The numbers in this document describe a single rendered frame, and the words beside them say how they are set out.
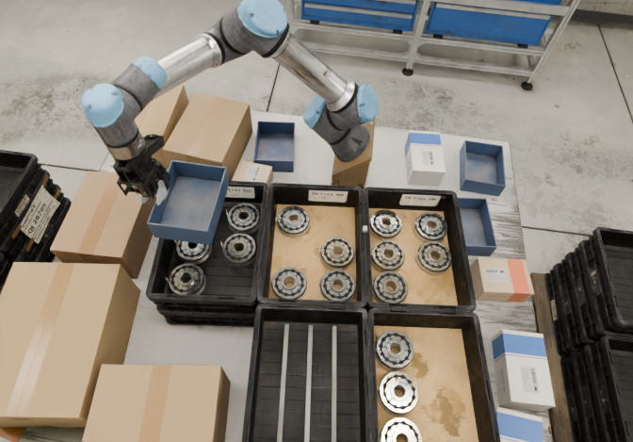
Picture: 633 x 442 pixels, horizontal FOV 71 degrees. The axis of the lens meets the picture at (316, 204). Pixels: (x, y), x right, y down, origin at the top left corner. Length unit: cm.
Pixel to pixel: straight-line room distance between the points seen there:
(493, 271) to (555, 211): 135
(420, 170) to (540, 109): 180
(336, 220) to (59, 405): 90
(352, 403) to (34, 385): 79
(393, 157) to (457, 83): 160
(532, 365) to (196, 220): 103
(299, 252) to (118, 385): 60
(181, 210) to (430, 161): 94
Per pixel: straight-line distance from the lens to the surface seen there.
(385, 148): 184
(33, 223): 224
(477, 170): 188
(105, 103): 94
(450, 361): 135
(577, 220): 290
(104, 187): 162
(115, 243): 148
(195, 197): 125
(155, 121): 176
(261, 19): 121
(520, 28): 320
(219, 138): 165
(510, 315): 161
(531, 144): 313
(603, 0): 431
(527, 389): 146
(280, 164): 169
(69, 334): 137
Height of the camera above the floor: 208
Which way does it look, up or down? 57 degrees down
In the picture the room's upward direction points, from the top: 4 degrees clockwise
